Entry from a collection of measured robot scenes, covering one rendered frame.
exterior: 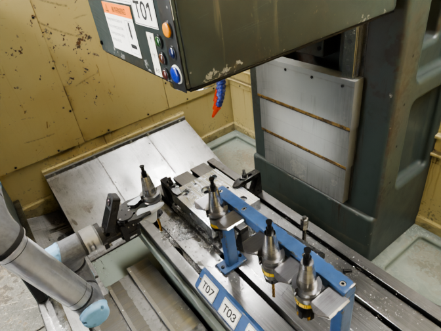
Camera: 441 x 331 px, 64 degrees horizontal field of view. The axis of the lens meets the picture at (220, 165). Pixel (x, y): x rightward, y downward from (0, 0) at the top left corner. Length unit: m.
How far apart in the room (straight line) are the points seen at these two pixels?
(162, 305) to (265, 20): 1.04
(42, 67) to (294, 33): 1.39
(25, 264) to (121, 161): 1.30
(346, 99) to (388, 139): 0.19
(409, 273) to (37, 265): 1.39
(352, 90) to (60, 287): 1.00
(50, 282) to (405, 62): 1.11
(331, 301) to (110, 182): 1.50
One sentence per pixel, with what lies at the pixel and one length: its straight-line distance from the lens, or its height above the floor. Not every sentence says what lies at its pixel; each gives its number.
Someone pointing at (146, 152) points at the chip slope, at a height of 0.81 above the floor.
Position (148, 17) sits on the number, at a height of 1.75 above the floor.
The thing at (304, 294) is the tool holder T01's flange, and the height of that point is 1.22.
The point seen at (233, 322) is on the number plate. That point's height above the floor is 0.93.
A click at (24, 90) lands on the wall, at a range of 1.96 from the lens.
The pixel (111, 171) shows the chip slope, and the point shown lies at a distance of 2.09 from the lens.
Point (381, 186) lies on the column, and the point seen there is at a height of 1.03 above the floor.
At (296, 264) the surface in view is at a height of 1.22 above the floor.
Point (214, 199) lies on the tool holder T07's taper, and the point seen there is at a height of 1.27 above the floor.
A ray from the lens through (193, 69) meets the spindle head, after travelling 0.67.
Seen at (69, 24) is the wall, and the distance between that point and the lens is 1.96.
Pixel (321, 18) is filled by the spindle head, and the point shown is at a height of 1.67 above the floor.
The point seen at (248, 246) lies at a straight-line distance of 0.90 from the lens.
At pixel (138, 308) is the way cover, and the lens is 1.46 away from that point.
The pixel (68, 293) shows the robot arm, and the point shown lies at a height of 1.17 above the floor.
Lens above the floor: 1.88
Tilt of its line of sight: 34 degrees down
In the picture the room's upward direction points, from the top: 9 degrees counter-clockwise
